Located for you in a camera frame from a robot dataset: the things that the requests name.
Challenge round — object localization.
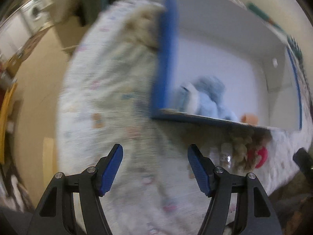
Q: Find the printed white bed sheet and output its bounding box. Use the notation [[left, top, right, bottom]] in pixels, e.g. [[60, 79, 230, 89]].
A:
[[56, 0, 309, 235]]

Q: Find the blue and white cardboard box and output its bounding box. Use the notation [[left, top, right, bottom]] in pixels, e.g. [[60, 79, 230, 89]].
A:
[[150, 0, 304, 131]]

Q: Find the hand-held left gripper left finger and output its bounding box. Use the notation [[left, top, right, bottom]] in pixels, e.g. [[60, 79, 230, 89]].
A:
[[27, 144, 124, 235]]

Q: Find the orange plush toy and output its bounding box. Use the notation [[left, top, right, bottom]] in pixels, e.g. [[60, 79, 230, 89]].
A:
[[241, 113, 259, 125]]

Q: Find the light blue plush toy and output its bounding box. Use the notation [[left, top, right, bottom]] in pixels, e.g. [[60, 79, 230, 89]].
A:
[[174, 75, 238, 122]]

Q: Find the fluffy beige plush toy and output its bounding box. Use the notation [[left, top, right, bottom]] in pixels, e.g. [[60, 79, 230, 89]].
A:
[[125, 4, 164, 52]]

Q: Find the yellow board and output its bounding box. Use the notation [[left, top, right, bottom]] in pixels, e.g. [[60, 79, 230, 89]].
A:
[[0, 81, 18, 164]]

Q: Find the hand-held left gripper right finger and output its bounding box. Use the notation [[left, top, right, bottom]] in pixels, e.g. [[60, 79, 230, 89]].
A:
[[187, 144, 282, 235]]

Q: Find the white washing machine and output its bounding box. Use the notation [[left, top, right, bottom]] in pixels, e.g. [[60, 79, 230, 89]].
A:
[[21, 0, 51, 30]]

